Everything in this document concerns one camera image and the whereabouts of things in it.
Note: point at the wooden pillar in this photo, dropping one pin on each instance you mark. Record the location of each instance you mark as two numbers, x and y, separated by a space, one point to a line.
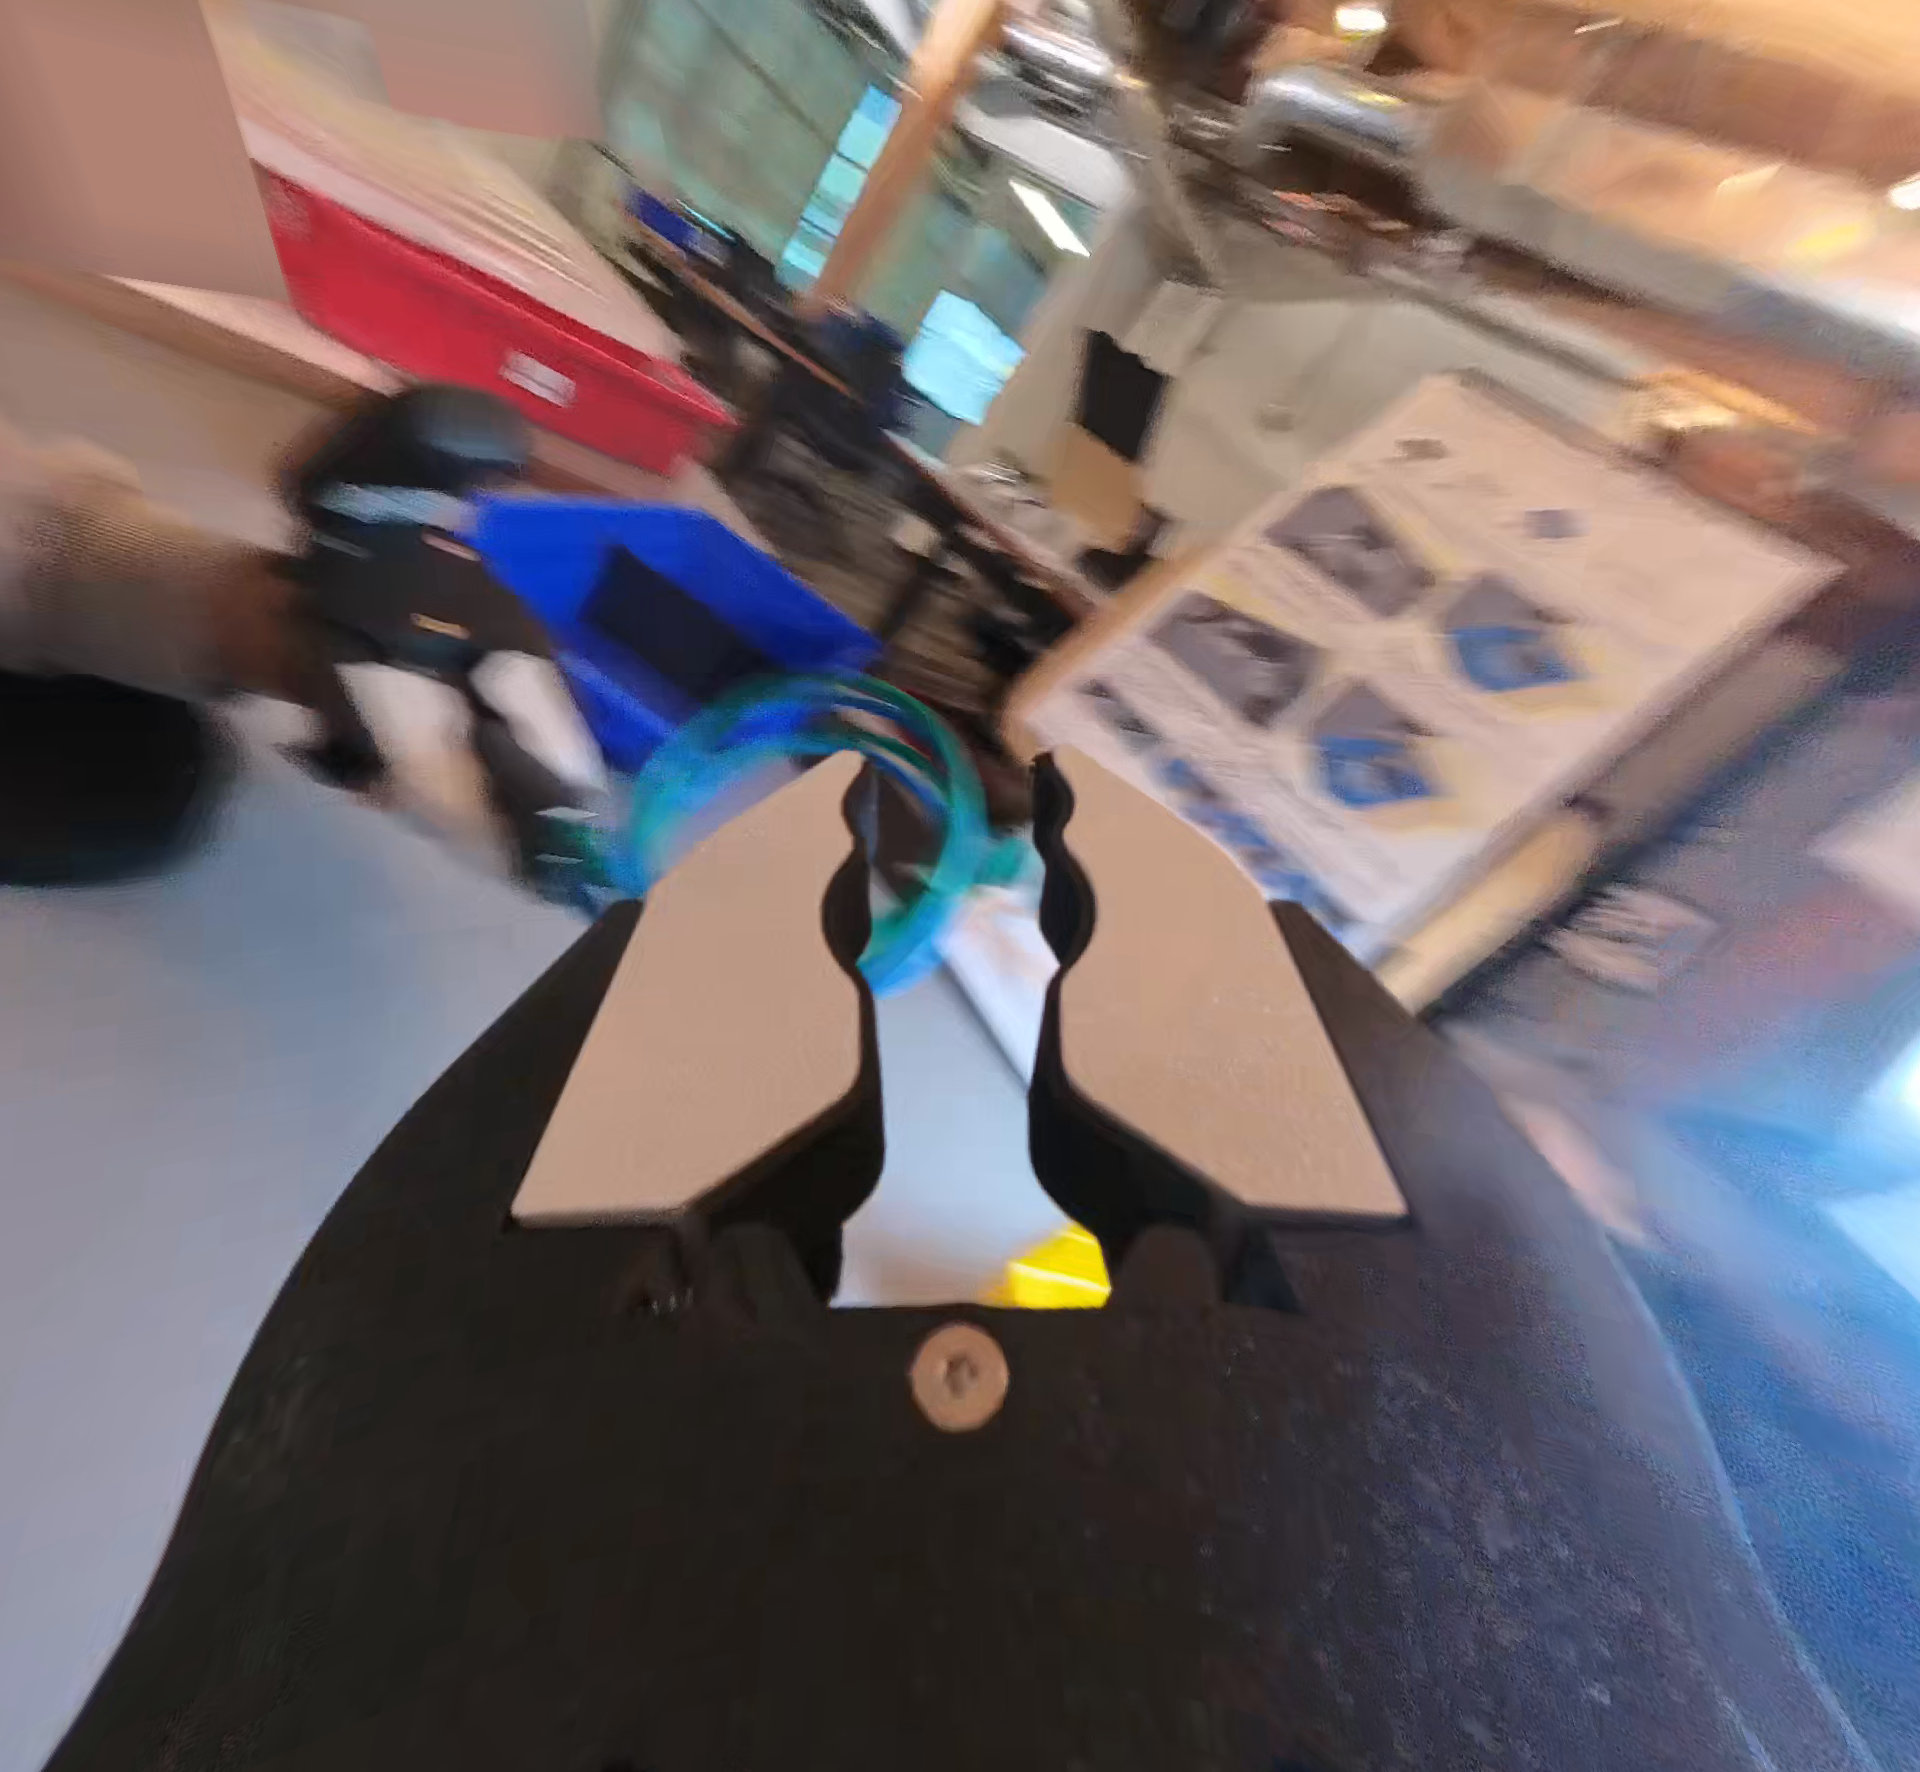
914 123

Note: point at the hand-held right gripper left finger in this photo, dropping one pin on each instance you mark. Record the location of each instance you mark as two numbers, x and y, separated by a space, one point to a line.
705 1038

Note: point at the blue plastic bin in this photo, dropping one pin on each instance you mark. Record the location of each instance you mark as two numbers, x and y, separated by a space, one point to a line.
555 557

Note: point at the red plastic tote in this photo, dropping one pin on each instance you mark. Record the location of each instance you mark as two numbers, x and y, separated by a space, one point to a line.
450 318

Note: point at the black bin divider panel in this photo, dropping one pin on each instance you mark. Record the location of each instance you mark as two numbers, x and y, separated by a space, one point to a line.
660 617

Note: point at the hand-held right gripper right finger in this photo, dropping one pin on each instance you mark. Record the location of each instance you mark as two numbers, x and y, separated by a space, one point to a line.
1201 1052

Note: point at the person's left forearm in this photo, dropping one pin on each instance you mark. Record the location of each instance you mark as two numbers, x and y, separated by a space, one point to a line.
120 572

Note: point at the wooden instruction board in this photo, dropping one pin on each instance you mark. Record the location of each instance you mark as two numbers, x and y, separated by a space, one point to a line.
1425 632

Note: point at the yellow plastic bin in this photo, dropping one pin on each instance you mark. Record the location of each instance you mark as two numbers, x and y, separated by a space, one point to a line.
1058 1277

